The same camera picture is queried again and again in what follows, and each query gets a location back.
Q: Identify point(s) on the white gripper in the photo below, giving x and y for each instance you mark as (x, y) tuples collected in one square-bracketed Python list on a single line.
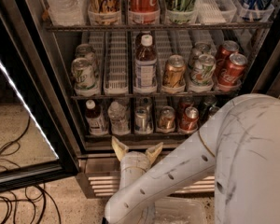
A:
[(135, 160)]

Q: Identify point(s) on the silver redbull can front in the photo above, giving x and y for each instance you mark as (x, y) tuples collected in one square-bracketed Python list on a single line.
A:
[(141, 119)]

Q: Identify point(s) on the silver redbull can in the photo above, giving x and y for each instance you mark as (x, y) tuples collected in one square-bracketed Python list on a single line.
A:
[(141, 119), (146, 102)]

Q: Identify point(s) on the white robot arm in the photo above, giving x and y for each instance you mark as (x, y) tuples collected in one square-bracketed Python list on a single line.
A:
[(239, 145)]

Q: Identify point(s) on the clear water bottle bottom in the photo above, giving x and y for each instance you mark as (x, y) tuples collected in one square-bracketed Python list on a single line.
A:
[(118, 119)]

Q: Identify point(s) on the clear water bottle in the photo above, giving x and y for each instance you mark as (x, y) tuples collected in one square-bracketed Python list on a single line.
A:
[(118, 119), (67, 12)]

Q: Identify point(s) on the gold can bottom shelf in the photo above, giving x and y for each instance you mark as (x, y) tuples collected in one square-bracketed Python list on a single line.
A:
[(167, 118)]

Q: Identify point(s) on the gold can shelf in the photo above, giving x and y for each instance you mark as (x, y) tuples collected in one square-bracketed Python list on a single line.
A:
[(174, 71), (167, 118)]

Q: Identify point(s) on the brown tea bottle bottom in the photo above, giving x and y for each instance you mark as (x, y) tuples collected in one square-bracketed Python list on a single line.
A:
[(95, 117)]

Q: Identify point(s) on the brown tea bottle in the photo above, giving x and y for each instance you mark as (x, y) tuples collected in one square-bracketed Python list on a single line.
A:
[(145, 63), (95, 117)]

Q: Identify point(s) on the silver redbull can rear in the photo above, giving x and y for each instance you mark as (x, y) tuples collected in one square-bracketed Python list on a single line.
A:
[(146, 102)]

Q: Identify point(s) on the red coke can bottom front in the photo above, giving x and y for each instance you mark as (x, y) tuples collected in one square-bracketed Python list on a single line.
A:
[(189, 119)]

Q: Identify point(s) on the red coke can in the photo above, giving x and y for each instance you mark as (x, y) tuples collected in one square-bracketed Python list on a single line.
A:
[(183, 103), (224, 51), (189, 119), (232, 70)]

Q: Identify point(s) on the red coke can bottom rear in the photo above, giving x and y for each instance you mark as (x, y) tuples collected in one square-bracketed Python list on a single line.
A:
[(183, 103)]

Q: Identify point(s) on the green 7up can front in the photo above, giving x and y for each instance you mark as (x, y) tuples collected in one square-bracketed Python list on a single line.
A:
[(83, 74)]

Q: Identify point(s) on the green 7up can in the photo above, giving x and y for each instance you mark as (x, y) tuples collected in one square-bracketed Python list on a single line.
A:
[(83, 74), (87, 51)]

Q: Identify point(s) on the green can bottom front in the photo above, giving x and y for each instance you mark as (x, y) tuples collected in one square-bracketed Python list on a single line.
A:
[(212, 111)]

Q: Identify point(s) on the gold can middle shelf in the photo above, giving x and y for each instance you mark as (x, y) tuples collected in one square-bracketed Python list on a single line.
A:
[(174, 71)]

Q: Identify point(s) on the stainless steel fridge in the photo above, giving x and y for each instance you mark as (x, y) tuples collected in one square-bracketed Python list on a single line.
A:
[(98, 169)]

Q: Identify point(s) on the green can bottom rear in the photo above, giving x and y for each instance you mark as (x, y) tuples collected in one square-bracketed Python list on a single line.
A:
[(206, 103)]

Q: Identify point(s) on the white green can front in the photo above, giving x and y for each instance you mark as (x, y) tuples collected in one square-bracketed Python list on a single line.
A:
[(203, 69)]

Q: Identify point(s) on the white green can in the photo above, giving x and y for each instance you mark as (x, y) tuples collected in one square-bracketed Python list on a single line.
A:
[(203, 69), (198, 49)]

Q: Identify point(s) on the open glass fridge door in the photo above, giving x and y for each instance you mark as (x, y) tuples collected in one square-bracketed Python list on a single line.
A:
[(34, 144)]

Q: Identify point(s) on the green 7up can rear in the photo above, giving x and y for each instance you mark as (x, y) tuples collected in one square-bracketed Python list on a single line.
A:
[(87, 51)]

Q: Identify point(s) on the white green can rear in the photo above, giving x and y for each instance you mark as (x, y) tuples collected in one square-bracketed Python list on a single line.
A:
[(198, 49)]

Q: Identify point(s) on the red coke can middle front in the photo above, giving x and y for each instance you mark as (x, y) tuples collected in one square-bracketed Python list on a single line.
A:
[(232, 70)]

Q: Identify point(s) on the red coke can middle rear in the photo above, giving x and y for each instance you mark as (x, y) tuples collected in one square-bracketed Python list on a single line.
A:
[(224, 51)]

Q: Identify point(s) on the closed right fridge door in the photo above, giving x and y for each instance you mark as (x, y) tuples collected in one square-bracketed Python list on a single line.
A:
[(278, 78)]

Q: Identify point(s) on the clear plastic bin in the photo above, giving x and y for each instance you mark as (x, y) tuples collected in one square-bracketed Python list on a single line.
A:
[(172, 210)]

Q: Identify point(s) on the brown tea bottle middle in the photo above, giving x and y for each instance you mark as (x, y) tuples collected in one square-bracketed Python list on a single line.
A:
[(145, 63)]

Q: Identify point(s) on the clear water bottle top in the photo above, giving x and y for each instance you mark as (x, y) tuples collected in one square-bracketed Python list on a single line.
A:
[(67, 12)]

